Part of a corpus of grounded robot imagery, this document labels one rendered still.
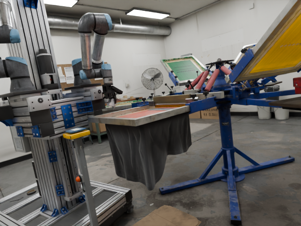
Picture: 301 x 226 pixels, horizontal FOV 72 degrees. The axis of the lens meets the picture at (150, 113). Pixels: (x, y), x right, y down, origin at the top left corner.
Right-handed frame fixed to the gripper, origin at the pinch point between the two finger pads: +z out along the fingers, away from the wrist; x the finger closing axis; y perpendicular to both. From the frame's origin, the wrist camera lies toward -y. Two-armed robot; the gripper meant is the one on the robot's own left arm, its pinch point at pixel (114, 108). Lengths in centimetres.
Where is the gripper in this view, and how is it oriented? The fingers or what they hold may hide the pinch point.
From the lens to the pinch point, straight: 172.5
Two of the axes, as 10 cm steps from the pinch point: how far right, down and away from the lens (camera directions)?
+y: -7.4, 1.6, -6.5
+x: 6.6, 0.1, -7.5
